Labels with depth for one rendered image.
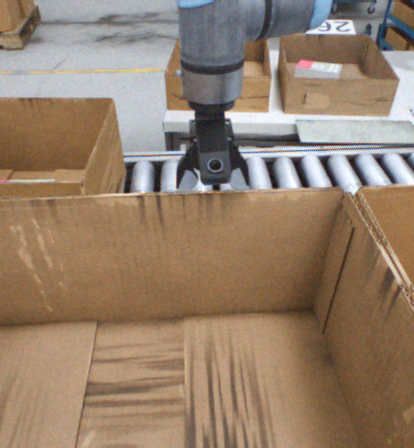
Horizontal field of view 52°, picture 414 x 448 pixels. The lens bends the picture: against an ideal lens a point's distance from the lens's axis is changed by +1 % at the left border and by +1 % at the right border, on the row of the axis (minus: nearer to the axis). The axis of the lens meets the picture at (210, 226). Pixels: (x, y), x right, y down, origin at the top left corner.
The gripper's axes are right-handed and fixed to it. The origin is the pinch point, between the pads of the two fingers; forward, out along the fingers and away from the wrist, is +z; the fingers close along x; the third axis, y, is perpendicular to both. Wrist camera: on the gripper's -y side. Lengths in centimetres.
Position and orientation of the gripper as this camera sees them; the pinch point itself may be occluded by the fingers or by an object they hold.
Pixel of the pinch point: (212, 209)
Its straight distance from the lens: 74.1
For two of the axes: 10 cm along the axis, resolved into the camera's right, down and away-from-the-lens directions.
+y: -0.6, -6.5, 7.6
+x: -10.0, 0.4, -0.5
